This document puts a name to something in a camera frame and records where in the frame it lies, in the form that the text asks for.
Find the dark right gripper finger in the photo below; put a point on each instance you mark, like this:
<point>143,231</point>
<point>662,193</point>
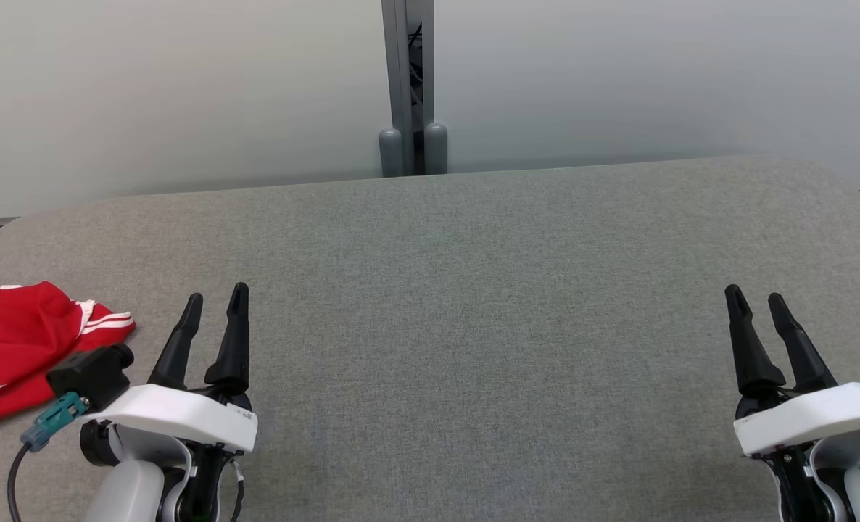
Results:
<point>803,359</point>
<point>753,355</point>

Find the grey cylindrical post cap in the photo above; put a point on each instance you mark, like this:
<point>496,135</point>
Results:
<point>390,152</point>
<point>436,148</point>

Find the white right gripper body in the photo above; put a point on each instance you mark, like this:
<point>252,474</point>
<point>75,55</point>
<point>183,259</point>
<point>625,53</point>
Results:
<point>814,417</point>

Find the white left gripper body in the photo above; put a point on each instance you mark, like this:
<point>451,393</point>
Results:
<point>176,417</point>

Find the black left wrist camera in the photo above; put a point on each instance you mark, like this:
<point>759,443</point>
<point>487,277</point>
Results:
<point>93,373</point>

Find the grey metal partition post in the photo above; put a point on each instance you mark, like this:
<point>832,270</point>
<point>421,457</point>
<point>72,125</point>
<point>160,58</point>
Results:
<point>399,65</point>

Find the red shirt with white collar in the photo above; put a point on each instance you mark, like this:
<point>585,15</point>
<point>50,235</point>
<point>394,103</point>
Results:
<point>17,341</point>

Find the grey fabric sofa seat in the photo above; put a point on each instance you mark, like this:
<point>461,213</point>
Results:
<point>473,326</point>

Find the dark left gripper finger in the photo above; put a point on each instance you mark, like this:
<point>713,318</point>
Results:
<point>233,348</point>
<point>176,348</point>

